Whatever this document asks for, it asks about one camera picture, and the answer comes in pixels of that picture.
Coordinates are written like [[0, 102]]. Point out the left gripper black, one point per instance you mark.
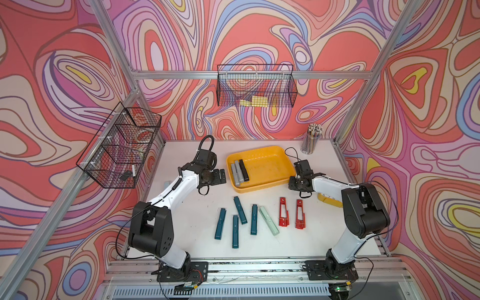
[[217, 179]]

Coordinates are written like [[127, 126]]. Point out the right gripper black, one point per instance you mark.
[[291, 185]]

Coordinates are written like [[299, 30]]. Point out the yellow plastic storage tray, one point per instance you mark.
[[266, 167]]

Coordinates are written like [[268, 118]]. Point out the light green pliers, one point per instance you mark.
[[269, 221]]

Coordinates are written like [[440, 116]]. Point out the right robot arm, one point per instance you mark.
[[364, 213]]

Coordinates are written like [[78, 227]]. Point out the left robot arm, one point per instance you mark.
[[151, 230]]

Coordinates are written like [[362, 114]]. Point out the red pliers right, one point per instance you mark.
[[300, 223]]

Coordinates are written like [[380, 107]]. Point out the red pliers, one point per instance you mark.
[[300, 223], [284, 218]]

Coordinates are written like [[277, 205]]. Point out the red pliers left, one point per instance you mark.
[[284, 218]]

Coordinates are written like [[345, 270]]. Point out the teal pliers right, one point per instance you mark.
[[254, 220]]

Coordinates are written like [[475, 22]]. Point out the teal pliers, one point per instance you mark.
[[235, 232], [240, 211], [220, 224], [254, 220]]

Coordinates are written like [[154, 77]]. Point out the teal pliers upper middle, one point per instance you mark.
[[240, 211]]

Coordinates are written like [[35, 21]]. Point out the teal pliers far left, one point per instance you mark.
[[220, 224]]

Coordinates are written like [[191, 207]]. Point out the teal pliers lower middle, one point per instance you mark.
[[235, 232]]

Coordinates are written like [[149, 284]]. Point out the yellow alarm clock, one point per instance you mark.
[[329, 201]]

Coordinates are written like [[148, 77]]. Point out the pencil holder cup with pencils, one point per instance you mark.
[[313, 134]]

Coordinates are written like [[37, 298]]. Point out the yellow item in back basket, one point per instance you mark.
[[255, 101]]

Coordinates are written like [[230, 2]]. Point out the black wire basket back wall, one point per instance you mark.
[[237, 82]]

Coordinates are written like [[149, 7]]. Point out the black wire basket wall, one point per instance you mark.
[[237, 82], [115, 156]]

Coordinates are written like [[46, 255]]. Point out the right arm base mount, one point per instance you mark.
[[323, 270]]

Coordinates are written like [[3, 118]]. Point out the black wire basket left wall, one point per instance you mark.
[[115, 156]]

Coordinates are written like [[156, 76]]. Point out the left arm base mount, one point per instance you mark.
[[195, 272]]

